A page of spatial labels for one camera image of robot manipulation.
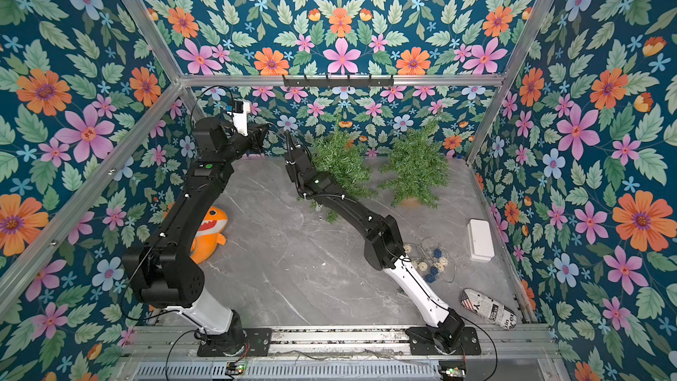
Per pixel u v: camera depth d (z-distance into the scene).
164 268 0.44
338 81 0.92
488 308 0.77
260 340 0.74
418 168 0.84
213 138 0.58
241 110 0.67
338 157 0.79
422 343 0.72
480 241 0.89
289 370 0.70
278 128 1.05
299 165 0.70
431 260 0.88
